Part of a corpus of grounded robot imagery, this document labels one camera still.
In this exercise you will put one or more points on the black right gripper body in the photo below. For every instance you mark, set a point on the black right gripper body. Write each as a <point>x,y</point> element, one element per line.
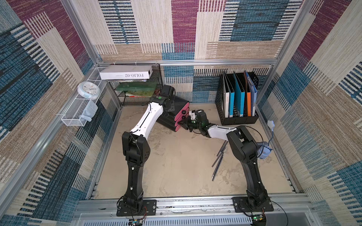
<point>188,121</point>

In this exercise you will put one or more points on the pink drawer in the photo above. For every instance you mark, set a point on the pink drawer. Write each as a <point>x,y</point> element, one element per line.
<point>177,126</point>
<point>181,109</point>
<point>181,113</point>

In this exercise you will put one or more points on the black pink drawer unit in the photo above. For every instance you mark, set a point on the black pink drawer unit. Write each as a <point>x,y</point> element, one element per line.
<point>167,118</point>

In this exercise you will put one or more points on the dark blue pencil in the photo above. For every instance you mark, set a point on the dark blue pencil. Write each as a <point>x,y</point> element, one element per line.
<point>217,159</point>
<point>217,166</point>
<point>217,169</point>

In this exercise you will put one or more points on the pink bottom drawer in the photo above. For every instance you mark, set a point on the pink bottom drawer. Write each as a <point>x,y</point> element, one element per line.
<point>177,126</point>

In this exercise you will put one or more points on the pink top drawer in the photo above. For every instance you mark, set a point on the pink top drawer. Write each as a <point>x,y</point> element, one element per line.
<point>181,109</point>

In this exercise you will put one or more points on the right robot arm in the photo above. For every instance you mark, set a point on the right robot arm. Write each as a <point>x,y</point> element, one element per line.
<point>244,148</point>

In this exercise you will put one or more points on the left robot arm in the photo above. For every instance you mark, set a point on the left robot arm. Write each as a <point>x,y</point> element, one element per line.
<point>137,151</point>

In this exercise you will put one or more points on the black plastic file organizer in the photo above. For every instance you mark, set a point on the black plastic file organizer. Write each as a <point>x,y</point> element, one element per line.
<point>222,101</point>

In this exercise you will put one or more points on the black mesh shelf rack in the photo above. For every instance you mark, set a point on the black mesh shelf rack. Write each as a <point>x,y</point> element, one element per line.
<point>138,92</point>

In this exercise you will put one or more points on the light blue binder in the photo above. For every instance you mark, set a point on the light blue binder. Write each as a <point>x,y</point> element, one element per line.
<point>239,95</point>
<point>231,96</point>

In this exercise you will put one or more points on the green book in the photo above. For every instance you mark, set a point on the green book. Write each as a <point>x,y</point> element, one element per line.
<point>137,86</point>

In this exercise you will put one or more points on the orange binder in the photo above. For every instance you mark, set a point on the orange binder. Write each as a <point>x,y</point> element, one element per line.
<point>248,95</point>

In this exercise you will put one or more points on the white folio box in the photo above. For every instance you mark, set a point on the white folio box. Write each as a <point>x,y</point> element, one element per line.
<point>123,72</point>

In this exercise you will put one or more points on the dark blue binder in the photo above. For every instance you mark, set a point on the dark blue binder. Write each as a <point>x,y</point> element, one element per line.
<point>253,92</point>

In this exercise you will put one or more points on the light blue cloth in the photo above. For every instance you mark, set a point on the light blue cloth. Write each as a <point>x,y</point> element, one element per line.
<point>88,112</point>

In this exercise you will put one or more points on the white round clock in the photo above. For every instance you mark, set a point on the white round clock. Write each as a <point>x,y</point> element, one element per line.
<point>88,90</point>

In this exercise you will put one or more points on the blue white cable connector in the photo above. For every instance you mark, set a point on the blue white cable connector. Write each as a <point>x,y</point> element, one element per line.
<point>271,125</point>

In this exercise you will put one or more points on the white wire basket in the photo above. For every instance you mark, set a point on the white wire basket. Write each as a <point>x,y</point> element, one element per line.
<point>71,115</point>

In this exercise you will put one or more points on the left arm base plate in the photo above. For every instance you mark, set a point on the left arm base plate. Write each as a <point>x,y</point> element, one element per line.
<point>139,208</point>

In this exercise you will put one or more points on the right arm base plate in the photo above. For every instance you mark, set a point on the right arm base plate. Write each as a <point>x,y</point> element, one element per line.
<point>251,204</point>

